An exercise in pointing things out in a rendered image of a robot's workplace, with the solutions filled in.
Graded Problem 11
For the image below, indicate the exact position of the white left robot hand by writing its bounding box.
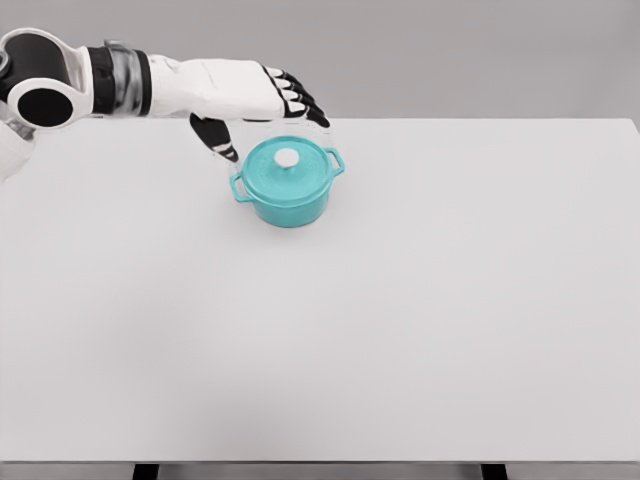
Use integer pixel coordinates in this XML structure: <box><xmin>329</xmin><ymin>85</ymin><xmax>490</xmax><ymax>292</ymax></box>
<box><xmin>186</xmin><ymin>58</ymin><xmax>332</xmax><ymax>165</ymax></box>

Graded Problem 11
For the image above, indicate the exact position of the teal lid with white knob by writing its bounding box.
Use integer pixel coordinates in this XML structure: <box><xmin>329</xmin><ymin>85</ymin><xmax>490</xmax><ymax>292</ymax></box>
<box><xmin>240</xmin><ymin>137</ymin><xmax>331</xmax><ymax>207</ymax></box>

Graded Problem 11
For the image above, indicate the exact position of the teal pot with handles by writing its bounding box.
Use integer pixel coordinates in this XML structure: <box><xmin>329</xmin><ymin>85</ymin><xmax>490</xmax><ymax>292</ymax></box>
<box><xmin>228</xmin><ymin>147</ymin><xmax>346</xmax><ymax>230</ymax></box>

